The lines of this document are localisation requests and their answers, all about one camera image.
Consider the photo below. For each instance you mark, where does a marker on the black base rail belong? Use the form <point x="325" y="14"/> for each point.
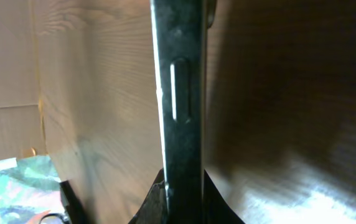
<point x="72" y="205"/>

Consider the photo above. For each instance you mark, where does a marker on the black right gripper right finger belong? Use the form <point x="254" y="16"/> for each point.
<point x="216" y="210"/>

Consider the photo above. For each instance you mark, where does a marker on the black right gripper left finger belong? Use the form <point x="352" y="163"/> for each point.
<point x="154" y="208"/>

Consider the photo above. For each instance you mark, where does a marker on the brown cardboard panel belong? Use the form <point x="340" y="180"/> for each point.
<point x="20" y="131"/>

